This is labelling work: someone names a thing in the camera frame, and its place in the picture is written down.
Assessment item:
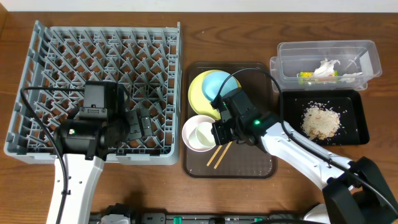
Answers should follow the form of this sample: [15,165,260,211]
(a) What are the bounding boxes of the black tray bin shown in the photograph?
[282,90,369,146]

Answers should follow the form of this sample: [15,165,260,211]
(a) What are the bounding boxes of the left wooden chopstick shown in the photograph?
[206,145,223,166]

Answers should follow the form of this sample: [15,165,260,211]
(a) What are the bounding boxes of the dark brown serving tray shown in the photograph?
[182,62,277,179]

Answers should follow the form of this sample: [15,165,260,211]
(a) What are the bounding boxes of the clear plastic bin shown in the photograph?
[270,40,382,91]

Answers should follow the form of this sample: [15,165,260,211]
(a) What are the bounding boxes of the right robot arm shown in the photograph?
[211,88,397,223]

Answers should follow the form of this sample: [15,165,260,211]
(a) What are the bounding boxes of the wooden chopstick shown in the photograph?
[214,141,233,169]
[206,145,223,166]

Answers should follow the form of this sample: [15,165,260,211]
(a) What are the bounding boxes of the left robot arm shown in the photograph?
[47,81,153,223]

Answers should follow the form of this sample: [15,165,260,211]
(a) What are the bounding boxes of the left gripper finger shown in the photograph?
[126,110,141,141]
[140,108,153,137]

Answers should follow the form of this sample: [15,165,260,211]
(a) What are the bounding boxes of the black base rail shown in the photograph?
[88,203,299,224]

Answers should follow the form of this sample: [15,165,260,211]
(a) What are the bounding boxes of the green yellow snack wrapper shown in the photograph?
[297,70,338,85]

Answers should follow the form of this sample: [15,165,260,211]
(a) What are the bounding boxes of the light blue bowl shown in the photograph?
[201,71,239,101]

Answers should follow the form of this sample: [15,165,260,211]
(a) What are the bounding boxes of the yellow plate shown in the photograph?
[188,70,222,120]

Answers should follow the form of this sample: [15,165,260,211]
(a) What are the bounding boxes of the grey dishwasher rack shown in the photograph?
[19,22,183,165]

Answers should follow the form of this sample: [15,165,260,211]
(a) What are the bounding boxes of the right wooden chopstick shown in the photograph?
[214,141,233,169]

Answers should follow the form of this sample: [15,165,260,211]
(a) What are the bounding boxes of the white cup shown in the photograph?
[188,122,216,151]

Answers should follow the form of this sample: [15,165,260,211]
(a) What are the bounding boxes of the rice and food scraps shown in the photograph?
[301,101,343,141]

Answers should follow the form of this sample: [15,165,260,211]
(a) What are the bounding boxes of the white tissue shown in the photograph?
[313,59,340,77]

